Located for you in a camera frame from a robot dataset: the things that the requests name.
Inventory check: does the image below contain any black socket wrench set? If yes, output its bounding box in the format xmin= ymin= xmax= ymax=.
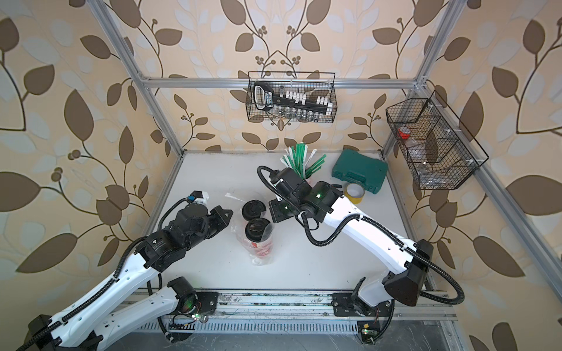
xmin=251 ymin=81 xmax=334 ymax=114

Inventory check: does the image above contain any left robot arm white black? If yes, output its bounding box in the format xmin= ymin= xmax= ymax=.
xmin=19 ymin=191 xmax=234 ymax=350

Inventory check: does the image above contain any green white wrapped straws bundle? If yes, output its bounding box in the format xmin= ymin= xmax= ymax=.
xmin=280 ymin=143 xmax=326 ymax=180

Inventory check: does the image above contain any black wire basket right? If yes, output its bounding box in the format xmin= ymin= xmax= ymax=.
xmin=386 ymin=91 xmax=489 ymax=190

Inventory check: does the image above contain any black wire basket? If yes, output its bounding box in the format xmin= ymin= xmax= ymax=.
xmin=386 ymin=91 xmax=489 ymax=190
xmin=245 ymin=70 xmax=337 ymax=123

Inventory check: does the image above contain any clear plastic carrier bag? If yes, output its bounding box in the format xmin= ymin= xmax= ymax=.
xmin=225 ymin=190 xmax=275 ymax=266

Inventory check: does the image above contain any green plastic tool case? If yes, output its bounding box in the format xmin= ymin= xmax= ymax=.
xmin=332 ymin=149 xmax=389 ymax=194

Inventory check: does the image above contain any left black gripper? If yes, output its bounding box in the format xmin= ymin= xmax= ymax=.
xmin=182 ymin=205 xmax=234 ymax=253

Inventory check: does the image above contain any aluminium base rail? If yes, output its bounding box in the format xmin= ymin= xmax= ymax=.
xmin=94 ymin=289 xmax=458 ymax=321

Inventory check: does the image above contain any red paper cup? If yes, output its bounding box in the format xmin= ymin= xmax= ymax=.
xmin=244 ymin=218 xmax=273 ymax=259
xmin=241 ymin=200 xmax=266 ymax=222

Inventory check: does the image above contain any black wire basket rear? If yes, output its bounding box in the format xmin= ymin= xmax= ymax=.
xmin=245 ymin=70 xmax=337 ymax=123

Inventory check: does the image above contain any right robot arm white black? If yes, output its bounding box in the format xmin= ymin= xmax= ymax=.
xmin=257 ymin=165 xmax=465 ymax=344

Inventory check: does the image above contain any yellow tape roll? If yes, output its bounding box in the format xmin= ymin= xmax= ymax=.
xmin=344 ymin=183 xmax=365 ymax=205

